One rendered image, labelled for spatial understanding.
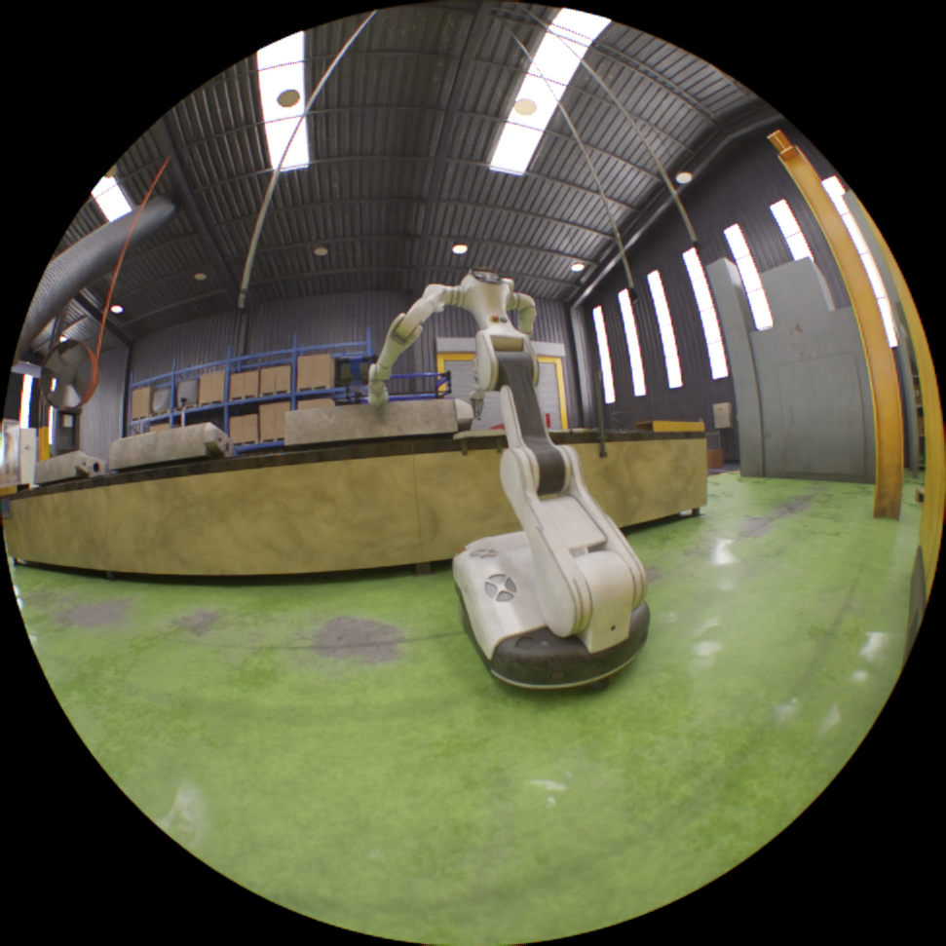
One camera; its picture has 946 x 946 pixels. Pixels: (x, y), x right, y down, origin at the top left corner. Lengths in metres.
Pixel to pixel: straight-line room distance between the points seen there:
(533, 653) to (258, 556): 1.61
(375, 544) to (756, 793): 1.86
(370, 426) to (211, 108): 10.04
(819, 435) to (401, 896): 6.18
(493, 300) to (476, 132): 9.05
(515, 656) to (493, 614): 0.13
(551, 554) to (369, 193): 10.87
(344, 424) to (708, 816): 2.03
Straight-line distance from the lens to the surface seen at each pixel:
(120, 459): 2.66
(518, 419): 1.04
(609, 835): 0.74
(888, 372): 3.64
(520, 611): 0.90
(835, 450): 5.99
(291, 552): 1.92
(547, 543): 0.79
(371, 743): 0.90
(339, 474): 1.78
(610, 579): 0.79
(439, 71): 9.55
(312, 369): 11.46
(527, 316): 1.60
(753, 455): 6.46
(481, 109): 9.94
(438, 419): 1.80
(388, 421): 1.78
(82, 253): 8.80
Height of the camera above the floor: 0.68
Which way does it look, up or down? 3 degrees down
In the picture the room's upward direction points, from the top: 4 degrees counter-clockwise
